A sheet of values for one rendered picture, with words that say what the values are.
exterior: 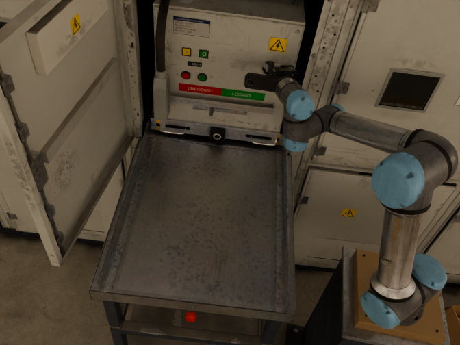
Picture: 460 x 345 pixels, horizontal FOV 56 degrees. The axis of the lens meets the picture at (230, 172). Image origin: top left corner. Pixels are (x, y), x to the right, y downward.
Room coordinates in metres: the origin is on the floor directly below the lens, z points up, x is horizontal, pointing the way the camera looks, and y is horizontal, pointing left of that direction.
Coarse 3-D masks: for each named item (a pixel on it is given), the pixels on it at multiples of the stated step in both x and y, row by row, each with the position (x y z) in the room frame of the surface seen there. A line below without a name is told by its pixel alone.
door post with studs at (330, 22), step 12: (324, 0) 1.27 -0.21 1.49; (336, 0) 1.27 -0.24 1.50; (324, 12) 1.27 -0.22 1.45; (336, 12) 1.27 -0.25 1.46; (324, 24) 1.27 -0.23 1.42; (336, 24) 1.27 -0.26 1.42; (324, 36) 1.27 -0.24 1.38; (336, 36) 1.27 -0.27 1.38; (312, 48) 1.27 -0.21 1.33; (324, 48) 1.27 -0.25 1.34; (312, 60) 1.27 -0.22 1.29; (324, 60) 1.27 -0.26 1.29; (312, 72) 1.27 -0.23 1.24; (324, 72) 1.27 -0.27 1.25; (312, 84) 1.27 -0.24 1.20; (312, 96) 1.27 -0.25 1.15; (300, 156) 1.27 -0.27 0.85
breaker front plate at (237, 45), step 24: (168, 24) 1.30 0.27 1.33; (216, 24) 1.30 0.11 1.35; (240, 24) 1.30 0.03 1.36; (264, 24) 1.31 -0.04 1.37; (288, 24) 1.31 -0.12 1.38; (168, 48) 1.30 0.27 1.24; (192, 48) 1.30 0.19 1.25; (216, 48) 1.30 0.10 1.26; (240, 48) 1.30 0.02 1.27; (264, 48) 1.31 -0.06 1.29; (288, 48) 1.31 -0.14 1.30; (168, 72) 1.30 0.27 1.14; (192, 72) 1.30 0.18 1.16; (216, 72) 1.30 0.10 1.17; (240, 72) 1.30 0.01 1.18; (192, 96) 1.30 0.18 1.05; (216, 96) 1.30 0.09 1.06; (192, 120) 1.30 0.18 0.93; (216, 120) 1.30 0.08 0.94; (240, 120) 1.30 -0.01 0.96; (264, 120) 1.31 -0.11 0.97
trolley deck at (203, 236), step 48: (192, 144) 1.25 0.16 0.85; (144, 192) 0.97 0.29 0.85; (192, 192) 1.00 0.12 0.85; (240, 192) 1.03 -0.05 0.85; (288, 192) 1.07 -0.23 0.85; (144, 240) 0.77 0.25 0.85; (192, 240) 0.80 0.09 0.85; (240, 240) 0.82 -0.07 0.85; (96, 288) 0.58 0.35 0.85; (144, 288) 0.61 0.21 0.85; (192, 288) 0.63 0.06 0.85; (240, 288) 0.65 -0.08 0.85
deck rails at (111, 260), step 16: (144, 144) 1.19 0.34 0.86; (144, 160) 1.12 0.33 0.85; (144, 176) 1.04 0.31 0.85; (128, 192) 0.93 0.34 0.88; (128, 208) 0.89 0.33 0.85; (128, 224) 0.82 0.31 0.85; (288, 224) 0.87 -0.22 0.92; (112, 240) 0.73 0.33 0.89; (288, 240) 0.80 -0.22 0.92; (112, 256) 0.70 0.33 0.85; (288, 256) 0.74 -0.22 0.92; (112, 272) 0.64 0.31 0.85; (288, 272) 0.69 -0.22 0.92; (112, 288) 0.59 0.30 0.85; (288, 288) 0.64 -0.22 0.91; (288, 304) 0.59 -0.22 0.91
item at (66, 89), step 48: (48, 0) 0.88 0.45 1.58; (96, 0) 1.09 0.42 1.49; (0, 48) 0.69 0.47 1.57; (48, 48) 0.84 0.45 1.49; (96, 48) 1.10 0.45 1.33; (0, 96) 0.65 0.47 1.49; (48, 96) 0.83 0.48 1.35; (96, 96) 1.03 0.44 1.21; (48, 144) 0.77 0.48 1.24; (96, 144) 1.01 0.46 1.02; (48, 192) 0.73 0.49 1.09; (96, 192) 0.94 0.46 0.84; (48, 240) 0.64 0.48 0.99
